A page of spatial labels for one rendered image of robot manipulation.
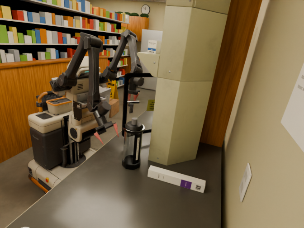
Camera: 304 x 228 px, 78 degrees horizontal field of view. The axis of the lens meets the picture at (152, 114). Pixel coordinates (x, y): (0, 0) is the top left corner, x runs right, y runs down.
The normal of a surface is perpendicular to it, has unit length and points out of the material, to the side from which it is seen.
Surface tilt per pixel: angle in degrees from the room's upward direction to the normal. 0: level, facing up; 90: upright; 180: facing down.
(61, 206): 0
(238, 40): 90
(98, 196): 0
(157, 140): 90
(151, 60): 90
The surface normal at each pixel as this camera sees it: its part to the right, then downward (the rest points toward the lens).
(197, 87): 0.43, 0.37
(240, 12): -0.33, 0.32
